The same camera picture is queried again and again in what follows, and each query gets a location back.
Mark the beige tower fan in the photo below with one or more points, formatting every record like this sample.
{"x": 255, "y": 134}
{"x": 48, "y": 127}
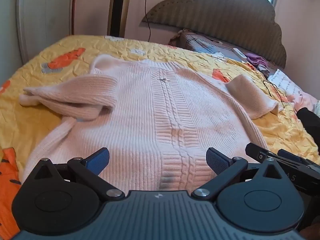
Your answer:
{"x": 117, "y": 5}

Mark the purple cloth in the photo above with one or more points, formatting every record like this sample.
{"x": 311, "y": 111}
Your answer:
{"x": 255, "y": 60}

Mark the yellow carrot print bed sheet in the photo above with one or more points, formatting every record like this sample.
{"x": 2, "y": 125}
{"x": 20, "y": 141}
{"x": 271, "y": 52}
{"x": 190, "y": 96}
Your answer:
{"x": 30, "y": 135}

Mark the white wardrobe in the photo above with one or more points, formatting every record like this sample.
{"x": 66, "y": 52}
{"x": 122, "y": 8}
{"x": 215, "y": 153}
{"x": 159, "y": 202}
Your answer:
{"x": 45, "y": 17}

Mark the thin red pole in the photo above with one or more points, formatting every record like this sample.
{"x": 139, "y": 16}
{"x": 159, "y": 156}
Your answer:
{"x": 73, "y": 7}

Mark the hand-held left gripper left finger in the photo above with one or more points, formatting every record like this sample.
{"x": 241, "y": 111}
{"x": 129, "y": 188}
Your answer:
{"x": 98, "y": 161}

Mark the grey upholstered headboard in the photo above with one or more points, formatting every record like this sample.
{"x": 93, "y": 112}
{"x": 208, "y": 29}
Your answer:
{"x": 225, "y": 12}

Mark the pink knit sweater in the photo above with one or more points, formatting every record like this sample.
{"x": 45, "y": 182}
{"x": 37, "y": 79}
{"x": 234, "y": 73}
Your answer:
{"x": 137, "y": 105}

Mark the white remote control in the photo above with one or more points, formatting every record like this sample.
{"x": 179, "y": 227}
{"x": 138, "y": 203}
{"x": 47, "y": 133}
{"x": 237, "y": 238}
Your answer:
{"x": 239, "y": 53}

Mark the person's right forearm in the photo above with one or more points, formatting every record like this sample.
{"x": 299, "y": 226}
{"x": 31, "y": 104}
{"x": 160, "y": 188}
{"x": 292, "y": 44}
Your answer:
{"x": 310, "y": 122}

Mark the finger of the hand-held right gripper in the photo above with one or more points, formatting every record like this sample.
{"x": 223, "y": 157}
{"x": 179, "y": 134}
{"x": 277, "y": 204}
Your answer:
{"x": 255, "y": 151}
{"x": 291, "y": 157}

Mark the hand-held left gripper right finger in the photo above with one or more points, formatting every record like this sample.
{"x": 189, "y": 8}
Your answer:
{"x": 216, "y": 161}

